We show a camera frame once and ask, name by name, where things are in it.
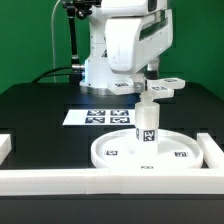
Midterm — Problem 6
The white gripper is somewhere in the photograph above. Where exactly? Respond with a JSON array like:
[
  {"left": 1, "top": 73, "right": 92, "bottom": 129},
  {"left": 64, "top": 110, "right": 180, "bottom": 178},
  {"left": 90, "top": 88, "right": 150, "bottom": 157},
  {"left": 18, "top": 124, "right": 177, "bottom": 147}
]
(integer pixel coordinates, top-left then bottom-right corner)
[{"left": 105, "top": 10, "right": 173, "bottom": 92}]

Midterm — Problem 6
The white cross-shaped table base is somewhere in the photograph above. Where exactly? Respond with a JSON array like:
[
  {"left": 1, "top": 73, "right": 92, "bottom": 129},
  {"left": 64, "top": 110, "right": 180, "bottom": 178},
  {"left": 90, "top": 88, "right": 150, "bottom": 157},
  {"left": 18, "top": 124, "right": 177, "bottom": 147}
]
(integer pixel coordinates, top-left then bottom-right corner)
[{"left": 108, "top": 77, "right": 185, "bottom": 103}]

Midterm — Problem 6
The white round table top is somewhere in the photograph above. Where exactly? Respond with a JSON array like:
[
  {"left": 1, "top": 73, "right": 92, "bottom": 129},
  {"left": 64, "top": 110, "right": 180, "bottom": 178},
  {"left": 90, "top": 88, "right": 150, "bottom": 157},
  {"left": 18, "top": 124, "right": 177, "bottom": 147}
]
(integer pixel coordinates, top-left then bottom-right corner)
[{"left": 91, "top": 128, "right": 203, "bottom": 170}]

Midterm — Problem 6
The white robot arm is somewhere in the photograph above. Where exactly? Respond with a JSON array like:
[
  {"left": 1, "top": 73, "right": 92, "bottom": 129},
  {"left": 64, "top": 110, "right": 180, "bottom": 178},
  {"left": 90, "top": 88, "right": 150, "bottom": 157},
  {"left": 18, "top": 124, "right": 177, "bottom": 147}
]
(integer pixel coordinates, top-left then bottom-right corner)
[{"left": 80, "top": 0, "right": 173, "bottom": 95}]

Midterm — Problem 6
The white marker sheet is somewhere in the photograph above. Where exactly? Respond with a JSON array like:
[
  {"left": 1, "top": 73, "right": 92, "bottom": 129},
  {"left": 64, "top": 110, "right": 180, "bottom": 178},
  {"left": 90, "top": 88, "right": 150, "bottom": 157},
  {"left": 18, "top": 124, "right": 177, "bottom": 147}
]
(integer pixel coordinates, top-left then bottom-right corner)
[{"left": 63, "top": 109, "right": 135, "bottom": 126}]

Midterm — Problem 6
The black cable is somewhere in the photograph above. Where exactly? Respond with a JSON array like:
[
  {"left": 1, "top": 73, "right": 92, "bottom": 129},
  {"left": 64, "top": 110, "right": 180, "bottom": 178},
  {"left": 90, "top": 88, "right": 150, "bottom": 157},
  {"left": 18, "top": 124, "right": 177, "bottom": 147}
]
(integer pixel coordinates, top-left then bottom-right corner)
[{"left": 31, "top": 65, "right": 83, "bottom": 84}]

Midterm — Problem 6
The white cable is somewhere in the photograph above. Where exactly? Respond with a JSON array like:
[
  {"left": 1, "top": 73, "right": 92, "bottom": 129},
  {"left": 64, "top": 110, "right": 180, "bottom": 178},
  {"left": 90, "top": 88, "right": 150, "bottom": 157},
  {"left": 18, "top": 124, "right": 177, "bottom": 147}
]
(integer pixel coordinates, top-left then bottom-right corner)
[{"left": 50, "top": 0, "right": 64, "bottom": 84}]

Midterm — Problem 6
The white U-shaped boundary frame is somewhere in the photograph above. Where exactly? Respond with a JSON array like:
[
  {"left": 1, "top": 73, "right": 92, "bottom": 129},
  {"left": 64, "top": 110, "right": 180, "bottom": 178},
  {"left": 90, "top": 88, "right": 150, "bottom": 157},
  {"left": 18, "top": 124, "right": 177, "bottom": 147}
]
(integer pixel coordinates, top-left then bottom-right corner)
[{"left": 0, "top": 133, "right": 224, "bottom": 196}]

